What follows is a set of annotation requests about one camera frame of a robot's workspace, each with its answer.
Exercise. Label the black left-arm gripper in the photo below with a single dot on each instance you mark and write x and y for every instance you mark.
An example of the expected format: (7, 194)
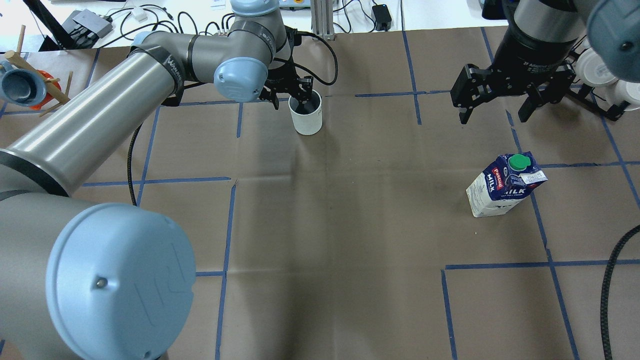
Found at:
(290, 85)

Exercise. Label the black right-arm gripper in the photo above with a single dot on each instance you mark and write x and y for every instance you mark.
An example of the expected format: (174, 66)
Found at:
(531, 53)

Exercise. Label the white ceramic mug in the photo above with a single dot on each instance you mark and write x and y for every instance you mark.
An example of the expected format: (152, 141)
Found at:
(307, 124)

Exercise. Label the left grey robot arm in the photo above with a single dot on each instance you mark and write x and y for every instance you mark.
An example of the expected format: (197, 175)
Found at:
(88, 280)

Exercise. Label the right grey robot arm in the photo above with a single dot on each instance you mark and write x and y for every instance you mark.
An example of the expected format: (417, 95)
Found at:
(612, 27)

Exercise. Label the blue white milk carton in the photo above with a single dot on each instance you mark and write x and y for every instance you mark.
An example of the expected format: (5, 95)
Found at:
(505, 183)

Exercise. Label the white cup on rack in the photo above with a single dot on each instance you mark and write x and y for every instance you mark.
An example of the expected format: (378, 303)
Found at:
(629, 92)
(592, 70)

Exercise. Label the black power adapter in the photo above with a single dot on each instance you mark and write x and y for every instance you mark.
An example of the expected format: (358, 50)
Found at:
(381, 17)

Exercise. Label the grey usb hub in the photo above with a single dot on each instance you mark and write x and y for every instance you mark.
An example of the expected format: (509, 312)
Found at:
(86, 22)

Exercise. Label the orange mug on stand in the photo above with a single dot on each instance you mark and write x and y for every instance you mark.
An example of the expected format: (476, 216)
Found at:
(48, 97)

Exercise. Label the blue mug on stand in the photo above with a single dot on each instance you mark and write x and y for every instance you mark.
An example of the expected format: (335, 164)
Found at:
(19, 86)

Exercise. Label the wooden mug tree stand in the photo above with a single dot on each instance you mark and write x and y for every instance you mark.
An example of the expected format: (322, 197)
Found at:
(60, 97)

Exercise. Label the aluminium profile post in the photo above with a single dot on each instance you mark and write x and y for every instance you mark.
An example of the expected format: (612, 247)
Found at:
(322, 19)

